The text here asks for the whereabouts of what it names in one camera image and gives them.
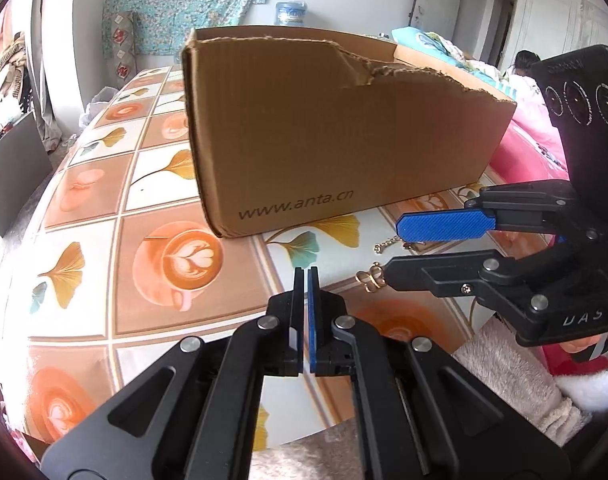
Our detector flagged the blue water dispenser bottle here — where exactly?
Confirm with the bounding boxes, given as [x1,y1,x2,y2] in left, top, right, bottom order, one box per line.
[275,1,307,27]

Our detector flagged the light blue pillow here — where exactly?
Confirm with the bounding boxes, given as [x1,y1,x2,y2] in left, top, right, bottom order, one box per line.
[391,27,465,61]

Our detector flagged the grey cabinet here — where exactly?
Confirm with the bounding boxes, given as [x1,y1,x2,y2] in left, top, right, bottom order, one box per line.
[0,110,54,238]

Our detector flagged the white plastic bag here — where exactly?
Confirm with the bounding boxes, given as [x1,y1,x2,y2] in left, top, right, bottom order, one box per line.
[79,85,120,128]

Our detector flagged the pink floral blanket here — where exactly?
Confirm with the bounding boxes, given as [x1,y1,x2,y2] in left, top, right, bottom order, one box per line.
[489,72,571,182]

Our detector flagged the patchwork cushion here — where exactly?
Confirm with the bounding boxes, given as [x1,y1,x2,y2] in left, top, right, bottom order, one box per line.
[104,10,137,78]

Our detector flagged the grey door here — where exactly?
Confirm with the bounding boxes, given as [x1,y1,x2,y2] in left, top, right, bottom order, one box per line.
[411,0,466,43]

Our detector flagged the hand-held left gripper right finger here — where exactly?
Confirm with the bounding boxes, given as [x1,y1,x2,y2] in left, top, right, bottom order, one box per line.
[306,266,572,480]

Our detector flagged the floral wall cloth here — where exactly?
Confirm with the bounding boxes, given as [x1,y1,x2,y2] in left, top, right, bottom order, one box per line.
[101,0,270,56]

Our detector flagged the pile of clothes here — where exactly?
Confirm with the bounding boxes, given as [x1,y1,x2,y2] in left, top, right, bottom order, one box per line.
[0,32,31,111]

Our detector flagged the torn cardboard box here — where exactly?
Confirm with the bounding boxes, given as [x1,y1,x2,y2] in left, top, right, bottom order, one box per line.
[180,25,519,239]

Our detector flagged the gold knot pendant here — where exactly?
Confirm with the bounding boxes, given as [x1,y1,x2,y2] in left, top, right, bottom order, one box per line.
[356,261,389,293]

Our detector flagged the person's right hand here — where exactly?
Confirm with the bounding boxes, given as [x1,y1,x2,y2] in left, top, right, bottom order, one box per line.
[559,332,608,365]

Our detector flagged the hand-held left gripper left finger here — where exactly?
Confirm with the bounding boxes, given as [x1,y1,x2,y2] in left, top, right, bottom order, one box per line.
[41,266,305,480]

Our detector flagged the printed plastic tablecloth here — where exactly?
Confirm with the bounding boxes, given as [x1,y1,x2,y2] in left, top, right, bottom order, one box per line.
[0,62,570,461]

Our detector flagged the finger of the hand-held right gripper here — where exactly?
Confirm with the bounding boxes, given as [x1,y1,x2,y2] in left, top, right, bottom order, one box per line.
[396,180,577,245]
[384,230,607,328]

